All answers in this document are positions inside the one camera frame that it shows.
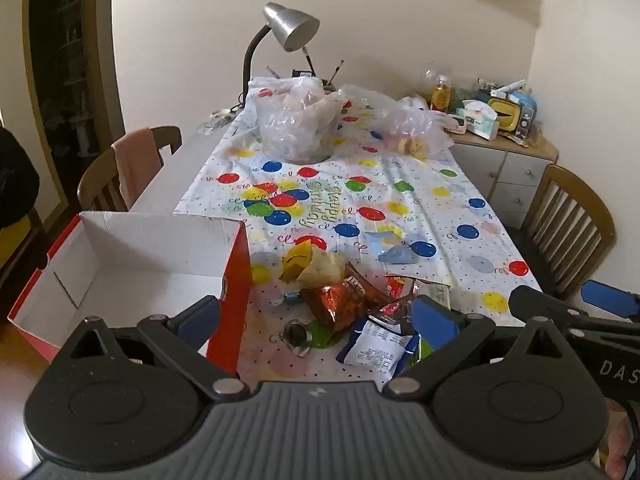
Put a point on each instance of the silver desk lamp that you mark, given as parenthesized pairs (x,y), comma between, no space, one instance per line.
(292,27)

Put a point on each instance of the wooden door frame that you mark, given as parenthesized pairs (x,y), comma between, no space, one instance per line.
(107,60)

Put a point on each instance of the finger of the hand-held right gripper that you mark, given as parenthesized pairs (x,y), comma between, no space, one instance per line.
(535,302)
(607,297)

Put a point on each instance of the large clear plastic bag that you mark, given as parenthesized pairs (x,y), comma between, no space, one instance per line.
(295,120)

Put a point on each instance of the yellow armchair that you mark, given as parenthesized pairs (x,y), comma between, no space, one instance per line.
(12,245)

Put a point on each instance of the black snack packet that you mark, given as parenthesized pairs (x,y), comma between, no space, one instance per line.
(390,317)

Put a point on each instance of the red and white cardboard box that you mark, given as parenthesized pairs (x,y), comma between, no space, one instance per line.
(150,250)

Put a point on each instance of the yellow plastic container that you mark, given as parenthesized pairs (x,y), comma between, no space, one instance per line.
(505,117)

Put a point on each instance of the person's right hand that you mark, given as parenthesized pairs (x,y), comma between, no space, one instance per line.
(619,442)

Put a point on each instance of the white tissue box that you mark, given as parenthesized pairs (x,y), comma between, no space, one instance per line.
(480,120)

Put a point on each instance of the green snack packet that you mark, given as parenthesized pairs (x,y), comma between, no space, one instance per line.
(422,355)

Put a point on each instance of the silver foil snack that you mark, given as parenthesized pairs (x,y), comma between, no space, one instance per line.
(295,335)

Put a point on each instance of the brown foil cookie packet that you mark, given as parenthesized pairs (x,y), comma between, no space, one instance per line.
(335,305)

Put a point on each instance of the pale cracker packet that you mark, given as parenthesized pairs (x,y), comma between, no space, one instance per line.
(322,267)

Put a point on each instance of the light blue snack packet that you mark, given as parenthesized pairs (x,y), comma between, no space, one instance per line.
(397,256)

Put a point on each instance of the yellow snack packet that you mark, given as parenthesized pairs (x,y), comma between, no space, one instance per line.
(297,260)

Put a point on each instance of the amber bottle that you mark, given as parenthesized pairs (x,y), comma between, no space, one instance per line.
(441,94)

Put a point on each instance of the pink cloth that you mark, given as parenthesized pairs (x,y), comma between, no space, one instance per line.
(137,165)

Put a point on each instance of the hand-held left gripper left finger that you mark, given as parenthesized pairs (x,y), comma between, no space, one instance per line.
(200,317)

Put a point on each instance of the wooden chair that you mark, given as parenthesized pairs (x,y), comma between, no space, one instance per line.
(95,180)
(570,230)

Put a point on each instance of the clear plastic bag with bread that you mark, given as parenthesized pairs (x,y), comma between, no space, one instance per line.
(415,120)

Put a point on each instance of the small blue candy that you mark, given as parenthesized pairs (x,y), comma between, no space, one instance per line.
(290,299)

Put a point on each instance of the blue plastic container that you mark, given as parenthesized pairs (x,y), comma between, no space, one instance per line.
(527,112)

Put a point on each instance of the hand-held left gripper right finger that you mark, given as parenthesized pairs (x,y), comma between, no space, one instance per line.
(435,317)

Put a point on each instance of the beige sideboard cabinet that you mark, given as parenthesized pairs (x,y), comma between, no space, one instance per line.
(520,170)

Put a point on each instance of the black jacket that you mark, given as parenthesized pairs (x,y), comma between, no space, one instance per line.
(17,175)

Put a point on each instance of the pale round bread rolls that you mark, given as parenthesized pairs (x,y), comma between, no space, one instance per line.
(412,146)

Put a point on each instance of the red snack packet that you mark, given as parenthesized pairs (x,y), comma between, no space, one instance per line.
(398,287)

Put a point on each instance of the balloon print tablecloth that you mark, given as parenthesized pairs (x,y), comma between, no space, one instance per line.
(400,180)

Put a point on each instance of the blue and white snack packet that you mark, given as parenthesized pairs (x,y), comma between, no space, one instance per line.
(375,347)

